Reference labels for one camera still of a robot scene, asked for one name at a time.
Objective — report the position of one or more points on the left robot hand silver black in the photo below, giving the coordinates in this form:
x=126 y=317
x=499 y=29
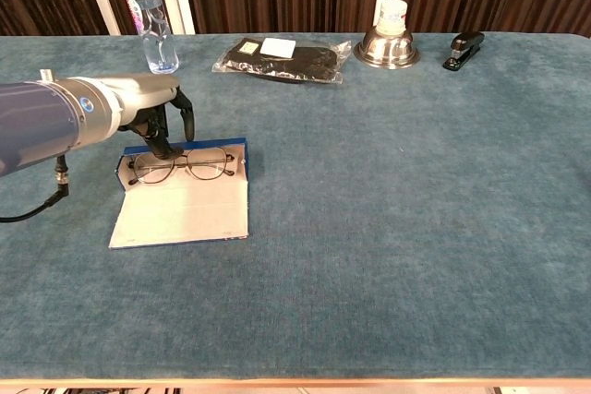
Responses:
x=148 y=89

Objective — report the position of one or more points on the thin-framed eyeglasses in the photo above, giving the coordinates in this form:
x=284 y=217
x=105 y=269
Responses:
x=181 y=165

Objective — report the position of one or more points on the blue rectangular box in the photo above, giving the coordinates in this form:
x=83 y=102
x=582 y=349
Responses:
x=184 y=214

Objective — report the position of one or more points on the clear plastic water bottle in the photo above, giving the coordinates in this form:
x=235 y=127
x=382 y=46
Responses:
x=157 y=34

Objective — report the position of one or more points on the plastic bag with black cloth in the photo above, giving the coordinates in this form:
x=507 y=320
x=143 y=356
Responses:
x=295 y=62

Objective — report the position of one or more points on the stainless steel bowl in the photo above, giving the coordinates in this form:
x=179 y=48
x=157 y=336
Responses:
x=385 y=50

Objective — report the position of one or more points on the small white plastic bottle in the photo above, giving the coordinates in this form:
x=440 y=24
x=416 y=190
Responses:
x=393 y=15

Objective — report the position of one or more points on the teal table cloth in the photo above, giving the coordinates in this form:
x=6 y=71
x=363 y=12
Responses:
x=369 y=228

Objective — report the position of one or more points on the black stapler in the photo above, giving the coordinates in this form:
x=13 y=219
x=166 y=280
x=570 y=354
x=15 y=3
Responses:
x=464 y=50

